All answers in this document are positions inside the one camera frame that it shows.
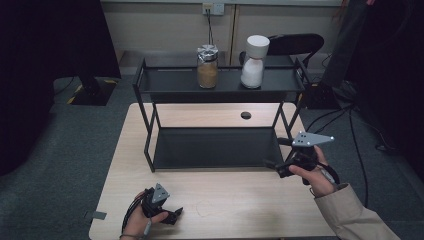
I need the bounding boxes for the black folding chair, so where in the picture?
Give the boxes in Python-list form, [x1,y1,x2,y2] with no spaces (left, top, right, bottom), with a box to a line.
[238,33,326,69]

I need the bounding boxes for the black metal two-tier rack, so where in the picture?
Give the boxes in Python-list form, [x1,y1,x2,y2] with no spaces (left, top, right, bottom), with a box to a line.
[132,57,314,174]

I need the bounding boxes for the black cable from socket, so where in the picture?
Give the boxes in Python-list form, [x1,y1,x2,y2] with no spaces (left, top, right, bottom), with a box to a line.
[205,9,220,67]

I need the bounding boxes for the person's right hand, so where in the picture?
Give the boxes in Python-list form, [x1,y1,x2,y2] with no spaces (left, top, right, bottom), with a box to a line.
[287,144,338,199]

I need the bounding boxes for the white jar white lid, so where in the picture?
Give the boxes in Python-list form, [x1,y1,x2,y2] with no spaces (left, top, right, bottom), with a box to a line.
[239,34,271,90]

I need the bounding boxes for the black curtain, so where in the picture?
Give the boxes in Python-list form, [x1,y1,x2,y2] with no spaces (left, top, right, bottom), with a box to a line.
[344,0,424,183]
[0,0,122,178]

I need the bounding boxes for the left gripper cable bundle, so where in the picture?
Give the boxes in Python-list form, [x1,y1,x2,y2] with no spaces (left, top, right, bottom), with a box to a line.
[121,191,148,236]

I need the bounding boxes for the glass jar silver lid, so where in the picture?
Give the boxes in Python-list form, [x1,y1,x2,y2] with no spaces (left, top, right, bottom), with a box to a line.
[196,44,220,90]

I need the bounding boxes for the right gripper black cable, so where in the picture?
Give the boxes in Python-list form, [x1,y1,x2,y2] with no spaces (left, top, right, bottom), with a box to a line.
[316,162,342,186]

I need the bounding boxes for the long black floor cable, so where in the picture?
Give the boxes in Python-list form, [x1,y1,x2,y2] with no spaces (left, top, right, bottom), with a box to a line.
[347,107,370,208]

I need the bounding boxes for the person's left hand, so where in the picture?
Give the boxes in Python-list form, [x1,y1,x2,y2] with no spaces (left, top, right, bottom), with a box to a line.
[120,191,170,240]

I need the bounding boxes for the white wall socket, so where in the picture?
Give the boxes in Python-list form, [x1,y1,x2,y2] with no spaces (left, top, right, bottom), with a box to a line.
[202,2,225,17]

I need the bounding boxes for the dark stand column with base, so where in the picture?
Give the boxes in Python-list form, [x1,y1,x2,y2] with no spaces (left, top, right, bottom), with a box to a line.
[303,0,372,111]

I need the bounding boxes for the black stand base yellow stripes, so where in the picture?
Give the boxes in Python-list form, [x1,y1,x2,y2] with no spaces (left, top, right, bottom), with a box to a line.
[66,64,119,107]

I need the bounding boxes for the grey tape strip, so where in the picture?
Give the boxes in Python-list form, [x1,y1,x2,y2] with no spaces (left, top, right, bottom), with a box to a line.
[82,210,108,221]

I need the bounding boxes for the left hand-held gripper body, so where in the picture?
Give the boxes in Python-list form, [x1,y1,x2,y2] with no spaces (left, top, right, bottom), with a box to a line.
[141,182,172,219]

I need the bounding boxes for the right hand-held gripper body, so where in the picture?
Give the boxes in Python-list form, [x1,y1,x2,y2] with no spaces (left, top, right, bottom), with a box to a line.
[279,130,336,186]

